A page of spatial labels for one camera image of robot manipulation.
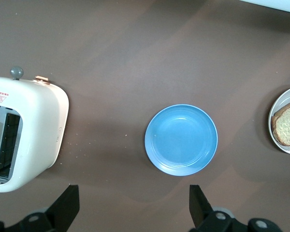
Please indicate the blue plate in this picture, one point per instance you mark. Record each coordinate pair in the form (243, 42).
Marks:
(181, 140)

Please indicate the brown bread slice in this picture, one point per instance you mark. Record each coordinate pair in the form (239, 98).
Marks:
(288, 128)

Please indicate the white toaster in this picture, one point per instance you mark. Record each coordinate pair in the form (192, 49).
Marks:
(38, 120)

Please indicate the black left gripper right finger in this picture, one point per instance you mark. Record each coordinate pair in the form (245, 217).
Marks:
(205, 221)

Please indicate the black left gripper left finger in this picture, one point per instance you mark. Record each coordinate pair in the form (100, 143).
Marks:
(53, 221)

